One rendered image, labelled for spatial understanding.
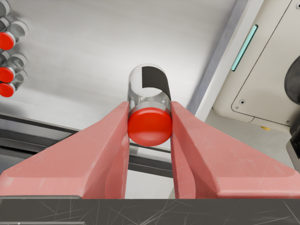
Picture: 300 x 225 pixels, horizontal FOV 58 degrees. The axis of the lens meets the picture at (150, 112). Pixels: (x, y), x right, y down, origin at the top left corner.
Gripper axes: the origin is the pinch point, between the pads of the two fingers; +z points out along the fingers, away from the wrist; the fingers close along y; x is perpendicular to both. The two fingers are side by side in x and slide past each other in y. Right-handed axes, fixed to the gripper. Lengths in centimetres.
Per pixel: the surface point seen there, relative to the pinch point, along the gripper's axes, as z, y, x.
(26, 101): 24.6, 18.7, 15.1
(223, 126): 111, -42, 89
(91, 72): 24.7, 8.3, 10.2
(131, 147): 24.3, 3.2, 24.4
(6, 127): 24.7, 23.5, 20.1
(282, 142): 111, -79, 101
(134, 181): 24.4, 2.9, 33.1
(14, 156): 21.2, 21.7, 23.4
